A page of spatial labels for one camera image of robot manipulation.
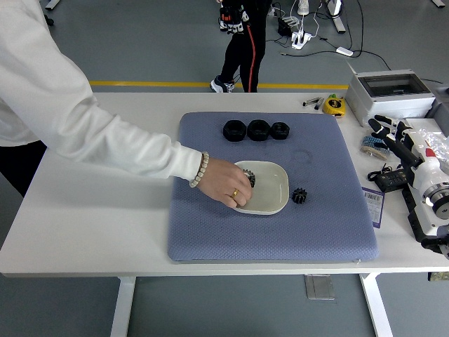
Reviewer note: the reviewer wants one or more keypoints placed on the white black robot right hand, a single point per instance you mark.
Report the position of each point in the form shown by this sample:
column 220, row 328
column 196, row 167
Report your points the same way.
column 424, row 165

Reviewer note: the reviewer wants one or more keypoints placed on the person's right hand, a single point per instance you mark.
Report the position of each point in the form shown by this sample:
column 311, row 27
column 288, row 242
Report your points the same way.
column 221, row 179

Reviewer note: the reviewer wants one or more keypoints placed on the large black gear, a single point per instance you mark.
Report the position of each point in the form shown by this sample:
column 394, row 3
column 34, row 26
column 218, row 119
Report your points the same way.
column 251, row 177

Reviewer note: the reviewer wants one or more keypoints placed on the white square dish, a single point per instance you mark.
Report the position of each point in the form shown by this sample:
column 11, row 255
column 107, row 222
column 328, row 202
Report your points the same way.
column 270, row 189

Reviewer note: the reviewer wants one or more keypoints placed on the small black gear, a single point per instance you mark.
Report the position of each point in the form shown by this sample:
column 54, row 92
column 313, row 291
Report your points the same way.
column 300, row 195

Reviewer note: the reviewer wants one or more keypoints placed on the person's right forearm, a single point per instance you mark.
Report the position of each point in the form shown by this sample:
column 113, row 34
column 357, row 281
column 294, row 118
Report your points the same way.
column 140, row 147

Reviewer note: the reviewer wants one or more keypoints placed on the white flat box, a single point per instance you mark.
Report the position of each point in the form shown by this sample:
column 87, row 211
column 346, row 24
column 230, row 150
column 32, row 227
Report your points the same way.
column 431, row 123

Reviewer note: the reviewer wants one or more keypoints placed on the large black hex nut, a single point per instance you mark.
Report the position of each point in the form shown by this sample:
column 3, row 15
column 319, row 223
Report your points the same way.
column 234, row 130
column 259, row 130

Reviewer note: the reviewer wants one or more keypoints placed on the small black hex nut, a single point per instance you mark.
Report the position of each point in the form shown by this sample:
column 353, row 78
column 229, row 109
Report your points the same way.
column 280, row 130

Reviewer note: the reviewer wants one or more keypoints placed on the bubble wrap bag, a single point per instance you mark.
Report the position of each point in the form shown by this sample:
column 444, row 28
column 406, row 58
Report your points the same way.
column 438, row 140

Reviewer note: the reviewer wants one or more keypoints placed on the blue-grey textured mat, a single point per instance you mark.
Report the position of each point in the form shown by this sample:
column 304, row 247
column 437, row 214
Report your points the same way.
column 210, row 228

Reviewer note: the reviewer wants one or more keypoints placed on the grey case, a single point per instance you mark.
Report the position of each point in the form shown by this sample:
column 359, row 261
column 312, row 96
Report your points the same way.
column 440, row 102

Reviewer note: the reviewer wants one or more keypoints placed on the purple white label card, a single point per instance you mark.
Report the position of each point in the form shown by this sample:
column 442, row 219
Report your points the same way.
column 373, row 210

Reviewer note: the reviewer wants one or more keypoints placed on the yellow tape measure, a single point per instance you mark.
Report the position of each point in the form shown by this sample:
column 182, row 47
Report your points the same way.
column 333, row 106

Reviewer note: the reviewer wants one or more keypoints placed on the white table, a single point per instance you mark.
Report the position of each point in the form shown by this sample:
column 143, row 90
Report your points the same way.
column 105, row 217

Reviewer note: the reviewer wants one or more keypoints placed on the person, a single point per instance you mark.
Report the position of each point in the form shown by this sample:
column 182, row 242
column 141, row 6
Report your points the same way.
column 21, row 87
column 245, row 52

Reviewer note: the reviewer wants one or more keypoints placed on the white power adapter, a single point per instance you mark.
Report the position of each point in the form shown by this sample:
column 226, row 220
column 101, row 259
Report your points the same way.
column 344, row 51

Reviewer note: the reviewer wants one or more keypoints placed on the metal floor plate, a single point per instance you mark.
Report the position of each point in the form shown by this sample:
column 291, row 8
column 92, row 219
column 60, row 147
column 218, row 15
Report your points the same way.
column 319, row 287

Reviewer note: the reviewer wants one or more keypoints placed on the white table leg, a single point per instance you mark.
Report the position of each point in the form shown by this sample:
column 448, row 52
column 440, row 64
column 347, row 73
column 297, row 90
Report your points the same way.
column 122, row 305
column 377, row 305

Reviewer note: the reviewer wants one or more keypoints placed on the white power strip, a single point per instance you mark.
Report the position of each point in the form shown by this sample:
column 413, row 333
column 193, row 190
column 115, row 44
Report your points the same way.
column 301, row 39

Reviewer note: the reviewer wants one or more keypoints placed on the black charger block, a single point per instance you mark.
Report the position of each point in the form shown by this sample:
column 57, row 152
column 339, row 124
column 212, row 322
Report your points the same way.
column 283, row 27

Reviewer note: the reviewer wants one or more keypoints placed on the white desk leg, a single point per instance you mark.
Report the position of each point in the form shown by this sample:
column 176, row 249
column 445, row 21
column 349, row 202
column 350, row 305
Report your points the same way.
column 337, row 21

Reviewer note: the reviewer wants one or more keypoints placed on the person's foot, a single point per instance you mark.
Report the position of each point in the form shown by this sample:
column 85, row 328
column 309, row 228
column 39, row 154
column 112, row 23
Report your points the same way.
column 303, row 7

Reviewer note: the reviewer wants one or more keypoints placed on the black office chair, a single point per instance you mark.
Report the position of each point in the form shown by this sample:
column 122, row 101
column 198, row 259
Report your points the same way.
column 49, row 20

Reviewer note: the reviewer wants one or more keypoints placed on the grey electrical enclosure box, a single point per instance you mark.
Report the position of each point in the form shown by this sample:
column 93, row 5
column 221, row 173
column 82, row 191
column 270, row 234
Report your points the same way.
column 396, row 102

